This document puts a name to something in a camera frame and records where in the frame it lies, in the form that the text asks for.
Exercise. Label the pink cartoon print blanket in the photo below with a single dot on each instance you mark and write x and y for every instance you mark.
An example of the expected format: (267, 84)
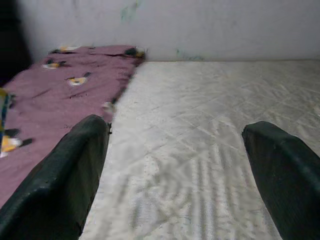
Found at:
(62, 100)

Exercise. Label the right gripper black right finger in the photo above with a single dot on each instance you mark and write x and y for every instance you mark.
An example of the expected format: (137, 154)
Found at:
(290, 187)

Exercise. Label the white quilted mattress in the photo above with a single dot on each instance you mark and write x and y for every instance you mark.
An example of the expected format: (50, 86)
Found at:
(187, 125)

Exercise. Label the colourful children's picture book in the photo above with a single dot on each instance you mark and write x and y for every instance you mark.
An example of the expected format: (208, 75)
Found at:
(6, 112)

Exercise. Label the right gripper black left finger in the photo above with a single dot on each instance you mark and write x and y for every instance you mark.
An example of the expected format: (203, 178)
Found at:
(62, 187)

